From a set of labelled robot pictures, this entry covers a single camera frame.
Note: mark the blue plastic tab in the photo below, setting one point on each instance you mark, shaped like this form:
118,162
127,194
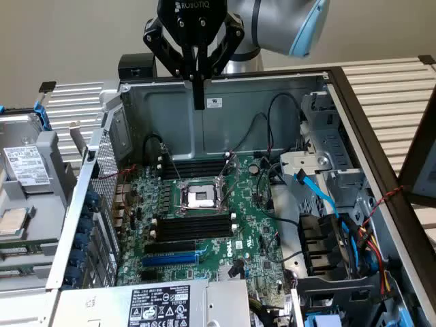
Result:
322,321

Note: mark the black table end cap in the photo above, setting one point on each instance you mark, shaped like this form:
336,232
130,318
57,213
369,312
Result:
47,86
427,60

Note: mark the blue expansion slot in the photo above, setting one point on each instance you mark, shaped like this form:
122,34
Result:
170,259

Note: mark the silver CPU chip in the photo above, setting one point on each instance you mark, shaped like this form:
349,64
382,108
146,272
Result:
12,221

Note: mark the silver power supply unit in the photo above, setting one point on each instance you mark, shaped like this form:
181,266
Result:
102,306

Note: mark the black box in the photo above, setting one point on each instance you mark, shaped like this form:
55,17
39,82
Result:
134,68

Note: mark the open grey PC case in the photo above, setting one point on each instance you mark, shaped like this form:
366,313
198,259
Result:
255,98

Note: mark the blue card retention clip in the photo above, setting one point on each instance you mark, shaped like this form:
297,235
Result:
92,201
78,258
86,225
82,241
74,275

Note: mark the black framed panel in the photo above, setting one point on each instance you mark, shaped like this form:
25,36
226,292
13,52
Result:
425,170

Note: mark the blue plastic disk bracket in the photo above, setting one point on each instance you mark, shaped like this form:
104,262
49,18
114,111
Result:
41,116

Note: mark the silver CPU socket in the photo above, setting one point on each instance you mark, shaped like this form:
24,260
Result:
199,199

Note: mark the silver hard disk white label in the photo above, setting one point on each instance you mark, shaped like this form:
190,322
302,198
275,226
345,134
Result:
25,165

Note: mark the long black expansion slot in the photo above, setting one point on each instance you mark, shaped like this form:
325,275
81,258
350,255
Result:
170,247

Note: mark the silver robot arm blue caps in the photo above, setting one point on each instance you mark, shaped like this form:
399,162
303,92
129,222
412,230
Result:
272,24

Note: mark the grey parts rack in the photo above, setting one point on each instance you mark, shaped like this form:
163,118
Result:
44,211

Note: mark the round coin battery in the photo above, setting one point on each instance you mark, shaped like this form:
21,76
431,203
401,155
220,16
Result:
253,169

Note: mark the green Dell motherboard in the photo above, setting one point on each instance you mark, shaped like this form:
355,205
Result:
245,204

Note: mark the metal rear port block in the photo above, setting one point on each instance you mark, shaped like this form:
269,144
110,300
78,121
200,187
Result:
121,204

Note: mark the silver socket cover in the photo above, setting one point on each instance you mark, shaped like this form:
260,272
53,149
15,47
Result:
234,161

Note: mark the silver metal disk bay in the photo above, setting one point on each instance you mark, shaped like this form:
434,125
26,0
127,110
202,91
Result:
327,136

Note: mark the silver expansion card bracket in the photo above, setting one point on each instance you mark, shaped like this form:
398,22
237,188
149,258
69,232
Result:
76,136

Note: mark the short black expansion slot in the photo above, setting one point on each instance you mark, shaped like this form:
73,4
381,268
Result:
151,276

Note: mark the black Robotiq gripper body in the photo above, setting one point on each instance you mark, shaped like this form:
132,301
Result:
192,20

